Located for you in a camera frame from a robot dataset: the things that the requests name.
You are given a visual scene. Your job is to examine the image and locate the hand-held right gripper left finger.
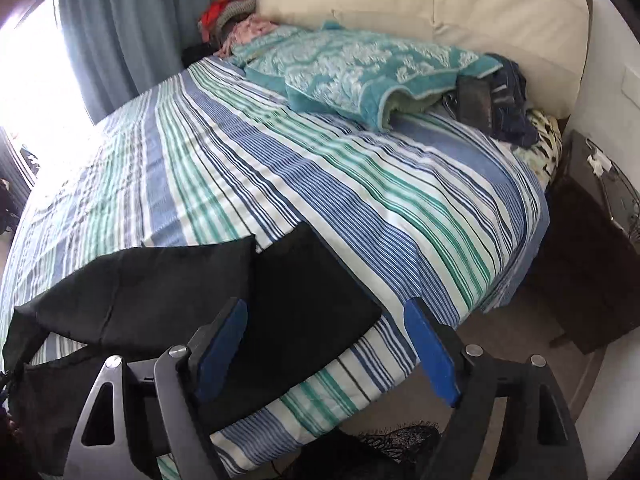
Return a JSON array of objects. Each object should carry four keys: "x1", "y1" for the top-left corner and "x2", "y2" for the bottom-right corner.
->
[{"x1": 62, "y1": 297, "x2": 251, "y2": 480}]

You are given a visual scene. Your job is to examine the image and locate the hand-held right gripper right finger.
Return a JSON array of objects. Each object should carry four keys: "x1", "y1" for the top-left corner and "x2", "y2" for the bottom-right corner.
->
[{"x1": 402, "y1": 297, "x2": 588, "y2": 480}]

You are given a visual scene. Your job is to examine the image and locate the black pants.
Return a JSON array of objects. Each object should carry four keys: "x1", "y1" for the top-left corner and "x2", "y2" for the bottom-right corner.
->
[{"x1": 2, "y1": 220, "x2": 383, "y2": 480}]

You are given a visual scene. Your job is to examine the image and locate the black lace cloth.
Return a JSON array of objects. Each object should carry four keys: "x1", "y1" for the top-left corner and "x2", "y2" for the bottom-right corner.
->
[{"x1": 292, "y1": 425, "x2": 443, "y2": 480}]

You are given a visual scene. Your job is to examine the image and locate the dark brown nightstand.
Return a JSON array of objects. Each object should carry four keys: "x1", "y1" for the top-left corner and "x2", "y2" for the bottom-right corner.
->
[{"x1": 522, "y1": 130, "x2": 640, "y2": 356}]

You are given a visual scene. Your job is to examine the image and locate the striped bed sheet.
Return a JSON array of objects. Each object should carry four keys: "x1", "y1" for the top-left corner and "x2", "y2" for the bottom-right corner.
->
[{"x1": 0, "y1": 55, "x2": 551, "y2": 480}]

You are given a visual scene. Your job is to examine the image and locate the camouflage patterned cloth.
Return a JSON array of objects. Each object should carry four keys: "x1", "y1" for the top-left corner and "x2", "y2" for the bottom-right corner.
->
[{"x1": 512, "y1": 110, "x2": 563, "y2": 186}]

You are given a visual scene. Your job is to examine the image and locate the black flat pouch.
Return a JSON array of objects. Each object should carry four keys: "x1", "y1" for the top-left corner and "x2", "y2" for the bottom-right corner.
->
[{"x1": 454, "y1": 75, "x2": 497, "y2": 134}]

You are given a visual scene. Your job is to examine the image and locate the dark blue clothes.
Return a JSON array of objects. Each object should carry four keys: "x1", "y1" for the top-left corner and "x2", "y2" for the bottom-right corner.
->
[{"x1": 482, "y1": 52, "x2": 540, "y2": 148}]

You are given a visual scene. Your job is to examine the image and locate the large teal patterned pillow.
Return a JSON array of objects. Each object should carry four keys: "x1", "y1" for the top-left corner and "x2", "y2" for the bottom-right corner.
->
[{"x1": 245, "y1": 21, "x2": 501, "y2": 132}]

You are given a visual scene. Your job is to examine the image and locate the black bag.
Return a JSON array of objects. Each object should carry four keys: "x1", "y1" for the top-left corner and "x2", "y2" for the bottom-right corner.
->
[{"x1": 182, "y1": 42, "x2": 221, "y2": 68}]

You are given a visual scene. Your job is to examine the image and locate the small teal patterned pillow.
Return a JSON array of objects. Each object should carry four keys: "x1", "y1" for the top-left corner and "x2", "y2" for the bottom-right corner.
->
[{"x1": 230, "y1": 25, "x2": 306, "y2": 68}]

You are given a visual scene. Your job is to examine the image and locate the pink cloth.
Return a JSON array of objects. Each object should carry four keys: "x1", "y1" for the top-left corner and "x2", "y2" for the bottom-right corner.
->
[{"x1": 217, "y1": 15, "x2": 278, "y2": 56}]

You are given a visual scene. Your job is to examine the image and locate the blue curtain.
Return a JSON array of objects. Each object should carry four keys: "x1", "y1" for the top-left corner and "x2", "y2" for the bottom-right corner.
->
[{"x1": 57, "y1": 0, "x2": 241, "y2": 126}]

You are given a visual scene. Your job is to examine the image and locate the red and grey clothes pile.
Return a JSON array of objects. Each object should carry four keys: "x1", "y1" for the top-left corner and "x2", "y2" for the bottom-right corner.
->
[{"x1": 199, "y1": 0, "x2": 258, "y2": 36}]

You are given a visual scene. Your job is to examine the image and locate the cream padded headboard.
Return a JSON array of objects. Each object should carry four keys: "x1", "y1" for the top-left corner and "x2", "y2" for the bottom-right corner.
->
[{"x1": 237, "y1": 0, "x2": 593, "y2": 118}]

